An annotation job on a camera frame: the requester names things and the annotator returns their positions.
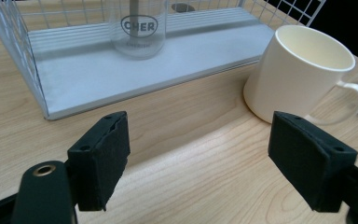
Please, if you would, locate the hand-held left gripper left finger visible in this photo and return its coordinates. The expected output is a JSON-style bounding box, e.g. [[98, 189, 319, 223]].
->
[[66, 110, 131, 213]]

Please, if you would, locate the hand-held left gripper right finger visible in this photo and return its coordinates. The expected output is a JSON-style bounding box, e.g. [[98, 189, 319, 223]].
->
[[267, 110, 358, 214]]

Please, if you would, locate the white wire rack shelf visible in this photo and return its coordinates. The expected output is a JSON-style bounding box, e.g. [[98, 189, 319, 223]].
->
[[0, 0, 327, 121]]

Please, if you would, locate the cream ceramic mug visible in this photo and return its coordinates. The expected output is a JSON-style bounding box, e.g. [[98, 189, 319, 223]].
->
[[242, 24, 358, 126]]

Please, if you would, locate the clear lidded glass cup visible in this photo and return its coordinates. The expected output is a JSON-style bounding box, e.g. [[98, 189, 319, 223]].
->
[[106, 0, 169, 61]]

